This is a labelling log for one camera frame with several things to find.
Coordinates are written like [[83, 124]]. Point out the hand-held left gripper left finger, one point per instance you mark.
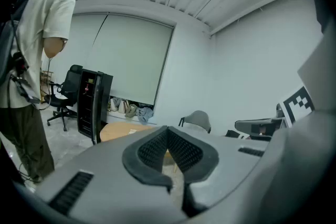
[[141, 162]]

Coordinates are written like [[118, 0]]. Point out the olive green garment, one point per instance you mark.
[[131, 111]]

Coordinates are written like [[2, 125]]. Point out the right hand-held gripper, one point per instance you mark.
[[296, 107]]

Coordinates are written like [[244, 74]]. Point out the oval wooden table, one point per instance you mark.
[[115, 132]]

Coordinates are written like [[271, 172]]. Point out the black glass-door cabinet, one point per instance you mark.
[[89, 102]]

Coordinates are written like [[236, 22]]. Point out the blue denim garment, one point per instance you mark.
[[145, 115]]

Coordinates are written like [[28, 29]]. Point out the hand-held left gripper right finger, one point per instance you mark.
[[194, 160]]

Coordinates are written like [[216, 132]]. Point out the wooden rack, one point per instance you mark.
[[46, 78]]

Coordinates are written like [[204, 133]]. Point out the white roller blind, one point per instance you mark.
[[131, 60], [78, 42]]

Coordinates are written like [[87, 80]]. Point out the grey upholstered chair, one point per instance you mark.
[[197, 119]]

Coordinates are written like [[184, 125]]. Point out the black office chair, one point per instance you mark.
[[65, 91]]

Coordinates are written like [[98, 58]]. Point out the white handbag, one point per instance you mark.
[[114, 105]]

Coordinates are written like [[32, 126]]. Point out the beige tote bag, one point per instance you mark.
[[123, 107]]

